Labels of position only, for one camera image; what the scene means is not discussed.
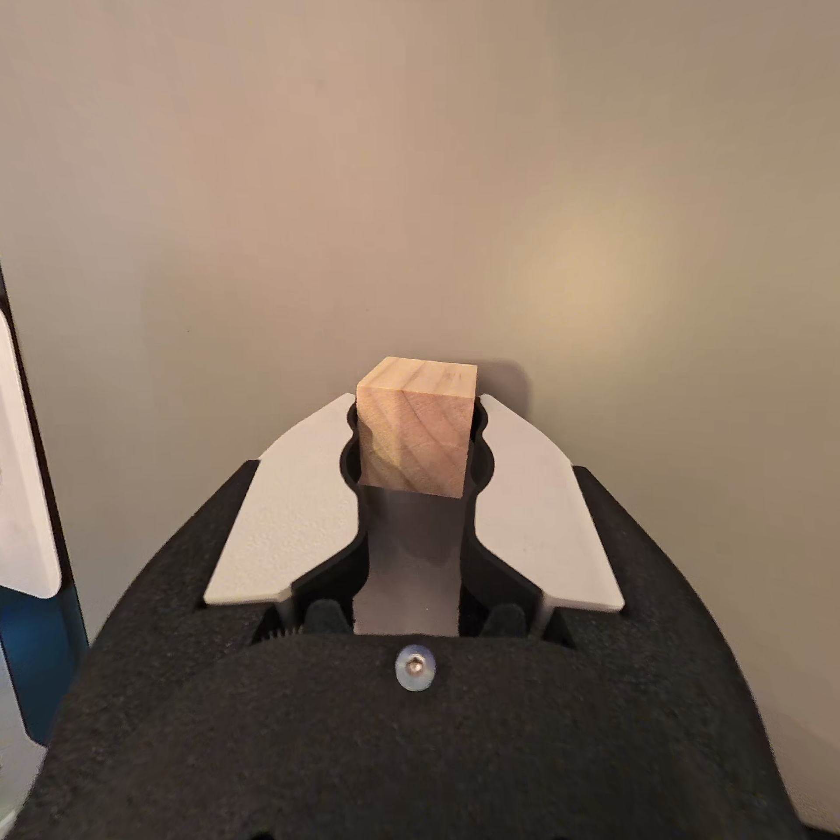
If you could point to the instruction board on stand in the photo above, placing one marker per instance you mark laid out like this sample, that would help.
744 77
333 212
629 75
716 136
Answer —
23 472

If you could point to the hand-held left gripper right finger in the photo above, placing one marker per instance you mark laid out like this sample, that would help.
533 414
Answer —
544 518

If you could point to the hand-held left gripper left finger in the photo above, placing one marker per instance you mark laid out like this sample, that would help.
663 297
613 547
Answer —
289 518

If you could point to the light wooden cube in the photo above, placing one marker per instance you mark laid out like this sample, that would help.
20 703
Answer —
420 433

